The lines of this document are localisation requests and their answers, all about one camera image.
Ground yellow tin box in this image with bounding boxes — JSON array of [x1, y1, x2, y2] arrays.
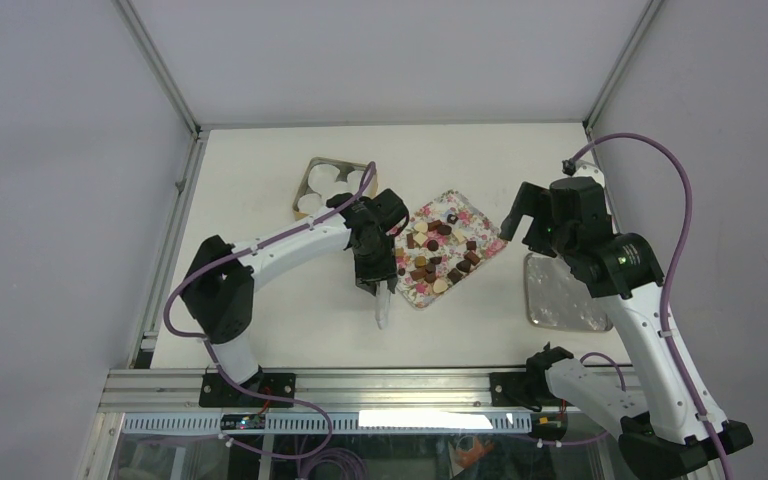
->
[[292, 157, 378, 220]]

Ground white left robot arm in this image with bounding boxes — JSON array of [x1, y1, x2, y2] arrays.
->
[[170, 189, 409, 406]]

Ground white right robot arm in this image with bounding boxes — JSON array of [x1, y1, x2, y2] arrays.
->
[[501, 176, 753, 479]]

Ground silver tin lid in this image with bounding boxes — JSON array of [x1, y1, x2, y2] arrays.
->
[[523, 253, 613, 333]]

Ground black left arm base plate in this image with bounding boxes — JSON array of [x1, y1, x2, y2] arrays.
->
[[198, 372, 297, 409]]

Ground silver metal tongs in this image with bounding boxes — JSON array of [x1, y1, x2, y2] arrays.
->
[[375, 280, 392, 330]]

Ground white paper cup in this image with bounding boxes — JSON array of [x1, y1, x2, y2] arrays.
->
[[346, 170, 364, 193], [307, 163, 340, 192], [297, 193, 324, 215]]

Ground white slotted cable duct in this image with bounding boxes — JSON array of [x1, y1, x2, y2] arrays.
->
[[122, 410, 532, 436]]

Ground floral rectangular tray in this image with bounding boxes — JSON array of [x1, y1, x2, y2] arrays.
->
[[395, 189, 508, 310]]

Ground aluminium frame rail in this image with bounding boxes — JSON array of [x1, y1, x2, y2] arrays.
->
[[98, 366, 524, 413]]

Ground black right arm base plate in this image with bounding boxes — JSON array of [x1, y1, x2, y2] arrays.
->
[[488, 371, 561, 412]]

